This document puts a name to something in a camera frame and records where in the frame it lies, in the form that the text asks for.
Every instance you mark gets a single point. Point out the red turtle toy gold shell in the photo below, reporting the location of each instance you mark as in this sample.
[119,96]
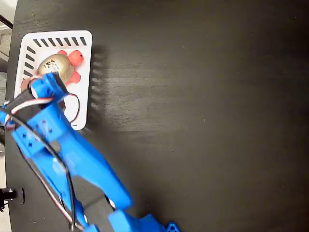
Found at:
[58,65]

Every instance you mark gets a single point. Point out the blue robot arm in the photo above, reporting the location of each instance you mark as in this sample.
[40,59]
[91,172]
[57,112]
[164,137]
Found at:
[77,154]

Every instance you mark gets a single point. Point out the white slotted plastic basket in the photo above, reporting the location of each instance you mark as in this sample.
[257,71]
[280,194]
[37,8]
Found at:
[83,96]

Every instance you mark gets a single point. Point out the black metal rod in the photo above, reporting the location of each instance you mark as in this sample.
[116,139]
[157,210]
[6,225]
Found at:
[6,21]

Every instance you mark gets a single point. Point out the black table clamp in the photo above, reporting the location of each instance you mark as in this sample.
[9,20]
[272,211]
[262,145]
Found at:
[14,194]

